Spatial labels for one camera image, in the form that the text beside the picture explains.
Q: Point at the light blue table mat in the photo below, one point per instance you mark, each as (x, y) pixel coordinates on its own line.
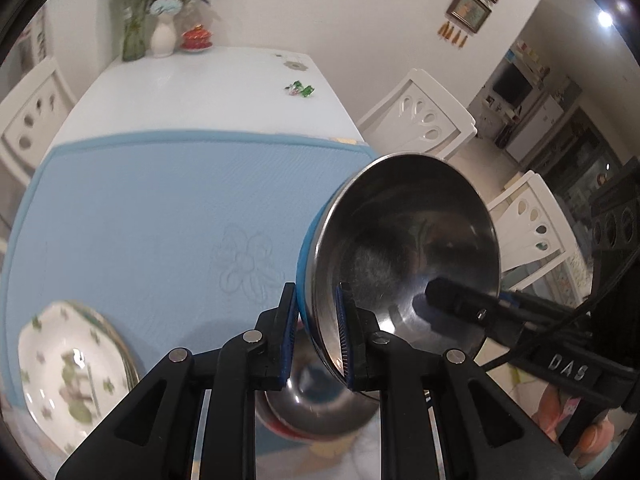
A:
(150, 210)

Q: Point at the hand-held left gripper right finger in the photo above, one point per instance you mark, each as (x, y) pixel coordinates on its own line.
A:
(345, 330)

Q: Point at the black television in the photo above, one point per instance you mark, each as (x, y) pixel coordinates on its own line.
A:
(511, 84)

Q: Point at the hanging wall ornament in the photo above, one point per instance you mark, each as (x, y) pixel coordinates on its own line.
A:
(452, 35)

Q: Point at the blue steel bowl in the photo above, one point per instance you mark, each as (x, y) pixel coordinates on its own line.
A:
(400, 220)

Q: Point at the dark display cabinet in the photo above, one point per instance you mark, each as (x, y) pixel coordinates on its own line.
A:
(580, 160)

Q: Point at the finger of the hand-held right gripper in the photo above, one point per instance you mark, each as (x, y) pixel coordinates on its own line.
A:
(465, 302)
(545, 308)

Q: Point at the red steel bowl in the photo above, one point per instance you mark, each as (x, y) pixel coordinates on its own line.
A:
(315, 400)

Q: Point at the gold rimmed plate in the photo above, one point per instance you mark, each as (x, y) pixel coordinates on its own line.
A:
(137, 367)

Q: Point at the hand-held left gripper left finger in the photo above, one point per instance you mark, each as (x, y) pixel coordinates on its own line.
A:
(287, 330)

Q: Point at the white dining chair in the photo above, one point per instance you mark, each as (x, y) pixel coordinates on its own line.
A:
(30, 87)
(510, 240)
(400, 120)

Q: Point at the pink printed cloth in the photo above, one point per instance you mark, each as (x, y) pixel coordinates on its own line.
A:
(550, 410)

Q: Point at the green wrapped candy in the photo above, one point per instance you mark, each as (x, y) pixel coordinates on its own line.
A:
(301, 90)

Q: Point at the white tree print plate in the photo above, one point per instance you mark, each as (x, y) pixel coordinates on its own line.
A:
(129, 355)
(65, 360)

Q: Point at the ceiling light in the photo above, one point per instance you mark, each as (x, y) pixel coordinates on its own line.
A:
(606, 17)

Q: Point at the red lidded teacup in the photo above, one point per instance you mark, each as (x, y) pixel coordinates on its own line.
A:
(196, 39)

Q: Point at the white ceramic vase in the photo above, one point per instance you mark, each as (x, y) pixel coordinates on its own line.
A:
(162, 40)

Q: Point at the green glass vase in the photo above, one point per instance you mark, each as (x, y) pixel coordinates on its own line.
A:
(134, 42)

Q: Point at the white low cabinet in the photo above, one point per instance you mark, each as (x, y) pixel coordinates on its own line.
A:
(535, 130)

